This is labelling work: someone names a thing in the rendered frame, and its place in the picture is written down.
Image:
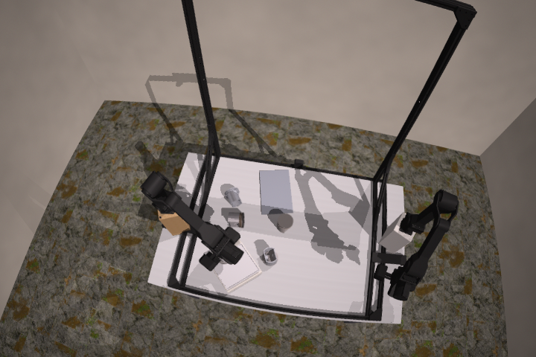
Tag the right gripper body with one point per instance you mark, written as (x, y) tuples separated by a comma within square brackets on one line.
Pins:
[(210, 262)]

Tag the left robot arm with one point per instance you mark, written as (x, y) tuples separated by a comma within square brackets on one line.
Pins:
[(417, 264)]

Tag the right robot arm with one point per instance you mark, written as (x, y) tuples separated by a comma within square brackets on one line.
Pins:
[(212, 235)]

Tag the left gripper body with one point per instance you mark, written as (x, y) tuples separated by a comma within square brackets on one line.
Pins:
[(381, 273)]

